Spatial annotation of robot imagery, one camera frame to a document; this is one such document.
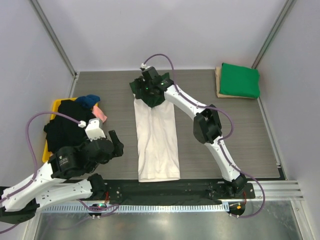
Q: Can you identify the white and green raglan t-shirt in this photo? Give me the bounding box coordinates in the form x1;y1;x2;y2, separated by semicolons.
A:
128;72;181;183

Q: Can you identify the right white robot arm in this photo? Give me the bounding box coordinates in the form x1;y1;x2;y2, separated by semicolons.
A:
134;64;247;198

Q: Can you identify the yellow plastic bin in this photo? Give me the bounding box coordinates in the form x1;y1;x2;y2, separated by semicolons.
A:
42;97;77;163

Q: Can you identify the black t-shirt in bin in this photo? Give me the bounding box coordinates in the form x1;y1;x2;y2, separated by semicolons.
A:
43;100;95;153

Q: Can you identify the folded bright green t-shirt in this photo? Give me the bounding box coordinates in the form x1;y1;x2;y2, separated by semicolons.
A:
219;62;261;99

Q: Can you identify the left aluminium corner post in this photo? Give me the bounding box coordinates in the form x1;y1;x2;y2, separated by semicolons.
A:
28;0;77;78

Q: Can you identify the aluminium extrusion rail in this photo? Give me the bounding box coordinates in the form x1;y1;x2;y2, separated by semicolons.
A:
259;180;304;201

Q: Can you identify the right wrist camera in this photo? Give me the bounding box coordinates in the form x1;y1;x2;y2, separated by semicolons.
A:
140;63;151;71

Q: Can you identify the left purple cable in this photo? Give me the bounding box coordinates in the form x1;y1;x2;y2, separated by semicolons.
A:
0;111;121;228

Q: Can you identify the aluminium corner post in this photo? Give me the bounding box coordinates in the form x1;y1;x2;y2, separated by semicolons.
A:
28;0;77;78
251;0;297;69

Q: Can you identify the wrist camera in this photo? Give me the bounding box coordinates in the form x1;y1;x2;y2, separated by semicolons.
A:
140;63;151;71
78;118;106;142

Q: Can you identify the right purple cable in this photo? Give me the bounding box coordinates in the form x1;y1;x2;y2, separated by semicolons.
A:
141;52;266;220

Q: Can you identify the pink garment in bin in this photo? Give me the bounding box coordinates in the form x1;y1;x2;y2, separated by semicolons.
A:
92;105;108;123

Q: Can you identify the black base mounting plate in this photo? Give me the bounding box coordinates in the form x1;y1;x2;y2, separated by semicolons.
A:
104;179;256;206

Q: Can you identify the right aluminium corner post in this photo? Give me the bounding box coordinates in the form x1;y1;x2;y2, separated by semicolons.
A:
251;0;297;69

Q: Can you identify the purple cable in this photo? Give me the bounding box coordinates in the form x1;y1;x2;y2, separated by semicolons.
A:
141;52;266;220
0;111;121;228

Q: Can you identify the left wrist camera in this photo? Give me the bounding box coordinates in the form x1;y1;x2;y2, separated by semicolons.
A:
78;118;106;142

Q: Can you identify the slotted cable duct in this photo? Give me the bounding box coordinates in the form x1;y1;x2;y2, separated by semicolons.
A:
42;202;229;214

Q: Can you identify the folded beige t-shirt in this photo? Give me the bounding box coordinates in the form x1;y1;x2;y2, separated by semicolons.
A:
214;66;252;99

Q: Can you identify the blue garment in bin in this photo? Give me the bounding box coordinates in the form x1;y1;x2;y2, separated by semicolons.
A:
75;94;101;109

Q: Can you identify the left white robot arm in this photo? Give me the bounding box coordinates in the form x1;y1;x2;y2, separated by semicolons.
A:
0;130;124;225

